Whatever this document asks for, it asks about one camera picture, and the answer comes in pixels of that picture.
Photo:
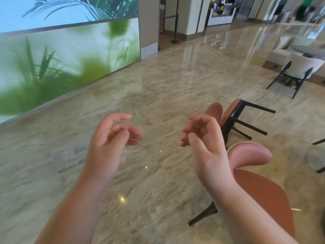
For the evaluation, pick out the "person's left hand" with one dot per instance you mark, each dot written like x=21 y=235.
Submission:
x=104 y=149

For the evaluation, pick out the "person's right forearm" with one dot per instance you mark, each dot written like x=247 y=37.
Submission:
x=248 y=215

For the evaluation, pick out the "black stanchion post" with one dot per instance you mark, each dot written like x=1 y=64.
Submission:
x=175 y=30

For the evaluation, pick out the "person's left thumb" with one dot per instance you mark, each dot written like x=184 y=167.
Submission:
x=118 y=137

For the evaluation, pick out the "palm leaf display panel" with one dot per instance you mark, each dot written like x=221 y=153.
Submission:
x=63 y=11

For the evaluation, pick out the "blurred green leaf display panel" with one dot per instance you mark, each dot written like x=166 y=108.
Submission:
x=63 y=68

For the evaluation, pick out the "toppled pink chair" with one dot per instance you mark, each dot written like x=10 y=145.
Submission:
x=232 y=115

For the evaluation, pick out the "upright pink chair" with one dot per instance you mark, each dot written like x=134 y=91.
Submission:
x=264 y=190

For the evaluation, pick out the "white sofa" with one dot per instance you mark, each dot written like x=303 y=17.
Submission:
x=281 y=49

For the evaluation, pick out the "white armchair with black legs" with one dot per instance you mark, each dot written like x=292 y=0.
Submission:
x=299 y=67

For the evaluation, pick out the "person's left forearm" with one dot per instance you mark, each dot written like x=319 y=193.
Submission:
x=76 y=213

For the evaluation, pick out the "person's right hand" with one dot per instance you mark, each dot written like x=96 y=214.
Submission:
x=213 y=154

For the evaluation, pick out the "person's right thumb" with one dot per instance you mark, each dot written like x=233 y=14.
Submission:
x=199 y=147

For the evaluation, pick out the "black chair legs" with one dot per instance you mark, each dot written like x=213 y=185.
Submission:
x=320 y=154

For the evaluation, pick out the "white service counter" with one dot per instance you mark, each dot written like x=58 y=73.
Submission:
x=221 y=16

